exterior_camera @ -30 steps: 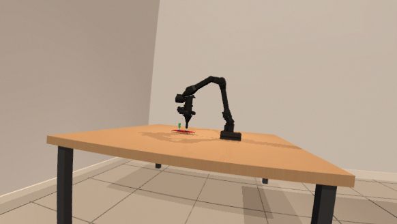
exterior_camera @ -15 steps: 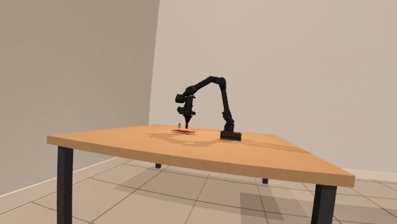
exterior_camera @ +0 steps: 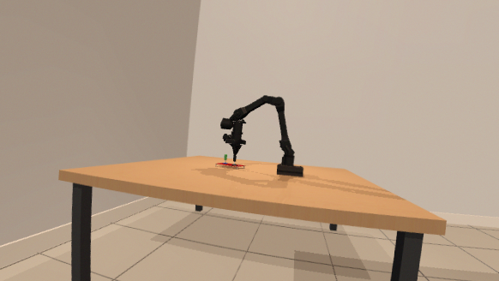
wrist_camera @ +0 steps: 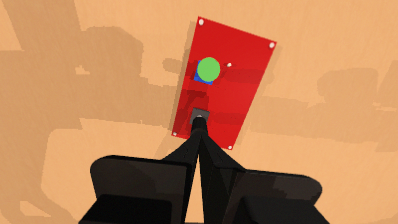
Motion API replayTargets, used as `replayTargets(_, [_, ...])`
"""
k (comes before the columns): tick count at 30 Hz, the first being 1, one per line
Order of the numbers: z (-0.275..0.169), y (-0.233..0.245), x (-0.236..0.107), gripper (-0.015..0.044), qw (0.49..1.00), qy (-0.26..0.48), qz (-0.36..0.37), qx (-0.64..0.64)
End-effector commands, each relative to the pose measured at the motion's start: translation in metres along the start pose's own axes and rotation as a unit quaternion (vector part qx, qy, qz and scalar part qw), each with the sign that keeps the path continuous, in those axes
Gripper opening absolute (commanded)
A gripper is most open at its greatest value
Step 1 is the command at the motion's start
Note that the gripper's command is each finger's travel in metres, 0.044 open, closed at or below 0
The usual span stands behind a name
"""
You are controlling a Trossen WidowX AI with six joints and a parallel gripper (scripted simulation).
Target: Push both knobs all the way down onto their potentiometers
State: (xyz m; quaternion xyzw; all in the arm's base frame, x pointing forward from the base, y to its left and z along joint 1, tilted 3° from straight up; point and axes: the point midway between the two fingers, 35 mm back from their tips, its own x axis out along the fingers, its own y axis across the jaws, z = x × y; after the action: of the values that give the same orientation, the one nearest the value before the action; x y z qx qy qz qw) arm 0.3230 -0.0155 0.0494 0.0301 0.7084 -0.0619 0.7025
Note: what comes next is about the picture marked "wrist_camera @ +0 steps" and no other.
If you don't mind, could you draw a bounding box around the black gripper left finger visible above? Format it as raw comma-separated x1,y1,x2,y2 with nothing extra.
90,131,201,224

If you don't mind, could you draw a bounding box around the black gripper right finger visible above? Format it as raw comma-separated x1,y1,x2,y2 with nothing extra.
199,132,323,224

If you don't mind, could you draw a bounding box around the red circuit board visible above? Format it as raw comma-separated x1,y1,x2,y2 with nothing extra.
171,16,277,150

